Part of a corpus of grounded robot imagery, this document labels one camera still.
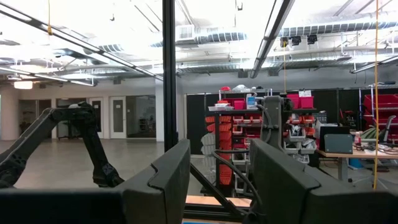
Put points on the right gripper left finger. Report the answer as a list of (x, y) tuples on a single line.
[(93, 205)]

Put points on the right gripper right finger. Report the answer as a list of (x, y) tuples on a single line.
[(311, 202)]

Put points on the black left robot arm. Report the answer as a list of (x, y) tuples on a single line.
[(93, 149)]

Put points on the wooden desk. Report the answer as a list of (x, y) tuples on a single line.
[(357, 153)]

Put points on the blue bin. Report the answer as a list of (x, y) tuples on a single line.
[(354, 163)]

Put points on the grey box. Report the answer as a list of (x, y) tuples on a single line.
[(338, 143)]

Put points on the black monitor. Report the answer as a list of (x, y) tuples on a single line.
[(334, 130)]

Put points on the red and white bottle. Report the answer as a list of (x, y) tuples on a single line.
[(357, 138)]

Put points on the pink storage bin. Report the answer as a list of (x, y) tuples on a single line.
[(293, 100), (306, 101)]

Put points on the black partition panel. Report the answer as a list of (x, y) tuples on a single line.
[(335, 102), (196, 124)]

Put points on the black rack with red bins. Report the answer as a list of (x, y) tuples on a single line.
[(225, 127)]

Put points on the red shelf unit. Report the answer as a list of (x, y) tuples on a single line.
[(381, 104)]

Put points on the black ceiling fixture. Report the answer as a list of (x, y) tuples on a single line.
[(295, 40), (285, 41), (311, 39)]

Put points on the dark grey upright post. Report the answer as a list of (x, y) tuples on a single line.
[(273, 118)]

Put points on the black aluminium table frame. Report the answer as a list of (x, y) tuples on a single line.
[(169, 77)]

